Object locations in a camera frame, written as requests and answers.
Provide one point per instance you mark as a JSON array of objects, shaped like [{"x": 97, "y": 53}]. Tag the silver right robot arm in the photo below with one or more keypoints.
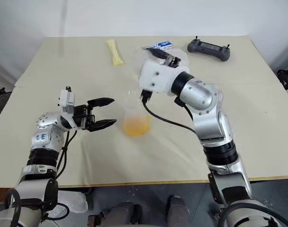
[{"x": 200, "y": 94}]

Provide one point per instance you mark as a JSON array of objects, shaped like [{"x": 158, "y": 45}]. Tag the yellow plastic packet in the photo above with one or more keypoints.
[{"x": 114, "y": 53}]

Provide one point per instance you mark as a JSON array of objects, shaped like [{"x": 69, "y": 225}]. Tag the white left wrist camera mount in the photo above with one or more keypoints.
[{"x": 66, "y": 101}]

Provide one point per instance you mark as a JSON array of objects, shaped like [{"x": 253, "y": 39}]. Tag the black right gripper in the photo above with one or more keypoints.
[{"x": 172, "y": 62}]

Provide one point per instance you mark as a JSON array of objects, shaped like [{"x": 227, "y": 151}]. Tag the blue and white box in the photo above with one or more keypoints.
[{"x": 165, "y": 44}]

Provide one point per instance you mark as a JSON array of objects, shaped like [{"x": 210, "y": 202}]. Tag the small clear plastic cup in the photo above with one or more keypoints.
[{"x": 135, "y": 125}]

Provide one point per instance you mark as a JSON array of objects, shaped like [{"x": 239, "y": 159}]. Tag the grey handheld controller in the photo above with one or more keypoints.
[{"x": 209, "y": 48}]

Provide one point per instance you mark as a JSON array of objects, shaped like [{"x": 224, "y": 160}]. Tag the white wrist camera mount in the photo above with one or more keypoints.
[
  {"x": 158, "y": 78},
  {"x": 66, "y": 101}
]

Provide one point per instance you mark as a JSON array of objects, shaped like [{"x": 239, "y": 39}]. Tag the dark rounded shape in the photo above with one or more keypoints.
[
  {"x": 178, "y": 209},
  {"x": 121, "y": 212}
]

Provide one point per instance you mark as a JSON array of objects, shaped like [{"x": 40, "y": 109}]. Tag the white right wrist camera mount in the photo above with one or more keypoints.
[{"x": 158, "y": 78}]

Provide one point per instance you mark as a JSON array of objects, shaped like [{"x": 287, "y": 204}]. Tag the black equipment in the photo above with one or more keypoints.
[{"x": 286, "y": 82}]

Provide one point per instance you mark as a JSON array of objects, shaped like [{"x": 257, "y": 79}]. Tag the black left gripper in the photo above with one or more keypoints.
[{"x": 82, "y": 116}]

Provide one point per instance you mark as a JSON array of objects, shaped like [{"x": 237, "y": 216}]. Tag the clear plastic bag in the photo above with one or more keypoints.
[{"x": 75, "y": 201}]

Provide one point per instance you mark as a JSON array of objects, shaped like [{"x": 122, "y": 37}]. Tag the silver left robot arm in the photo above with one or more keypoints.
[{"x": 47, "y": 139}]

